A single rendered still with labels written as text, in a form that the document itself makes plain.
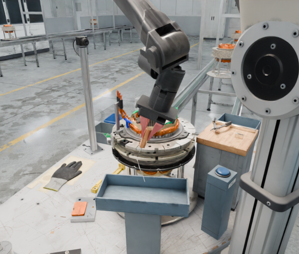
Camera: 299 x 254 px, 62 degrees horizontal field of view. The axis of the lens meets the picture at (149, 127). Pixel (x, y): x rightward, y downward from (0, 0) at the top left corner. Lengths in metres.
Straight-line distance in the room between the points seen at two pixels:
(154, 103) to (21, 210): 0.78
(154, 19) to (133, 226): 0.54
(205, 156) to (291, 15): 0.70
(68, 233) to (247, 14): 0.88
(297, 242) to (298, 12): 1.96
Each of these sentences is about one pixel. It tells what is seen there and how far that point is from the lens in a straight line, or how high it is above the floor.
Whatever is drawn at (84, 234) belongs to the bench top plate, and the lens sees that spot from 1.00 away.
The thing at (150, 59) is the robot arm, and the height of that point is 1.42.
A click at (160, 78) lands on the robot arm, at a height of 1.37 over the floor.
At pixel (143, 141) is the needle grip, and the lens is 0.66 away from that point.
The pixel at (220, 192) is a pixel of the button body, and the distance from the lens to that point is 0.85.
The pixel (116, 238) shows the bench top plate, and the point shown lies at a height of 0.78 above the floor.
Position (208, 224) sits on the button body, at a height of 0.83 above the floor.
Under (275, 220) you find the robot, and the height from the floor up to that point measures 1.12.
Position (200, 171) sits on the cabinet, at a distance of 1.05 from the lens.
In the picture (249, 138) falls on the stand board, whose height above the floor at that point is 1.07.
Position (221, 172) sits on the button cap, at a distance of 0.84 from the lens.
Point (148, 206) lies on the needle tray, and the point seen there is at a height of 1.05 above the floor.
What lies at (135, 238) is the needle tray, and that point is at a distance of 0.80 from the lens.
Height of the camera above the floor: 1.52
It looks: 26 degrees down
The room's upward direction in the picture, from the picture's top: straight up
